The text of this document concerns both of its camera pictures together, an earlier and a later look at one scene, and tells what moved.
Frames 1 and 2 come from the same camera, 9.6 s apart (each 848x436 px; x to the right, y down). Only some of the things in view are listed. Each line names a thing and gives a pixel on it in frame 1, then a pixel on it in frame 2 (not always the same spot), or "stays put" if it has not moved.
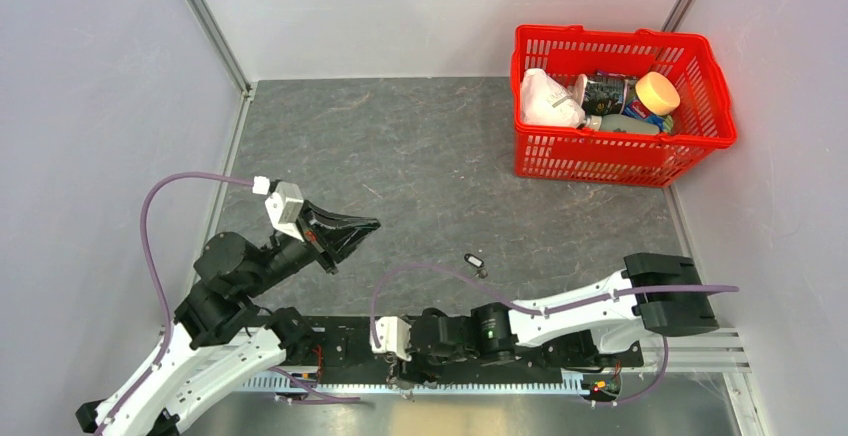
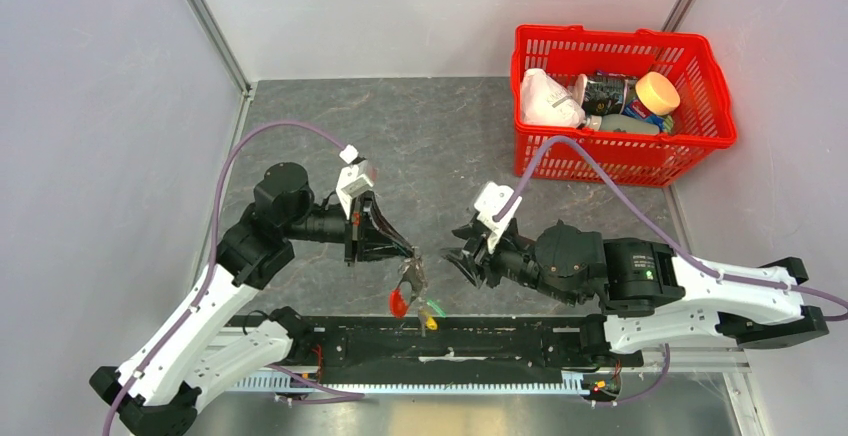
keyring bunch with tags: (405, 387) → (412, 288)
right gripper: (415, 366) → (477, 248)
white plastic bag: (545, 101) stays put
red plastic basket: (703, 120) stays put
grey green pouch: (620, 122) stays put
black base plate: (444, 346) stays put
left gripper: (333, 236) → (368, 233)
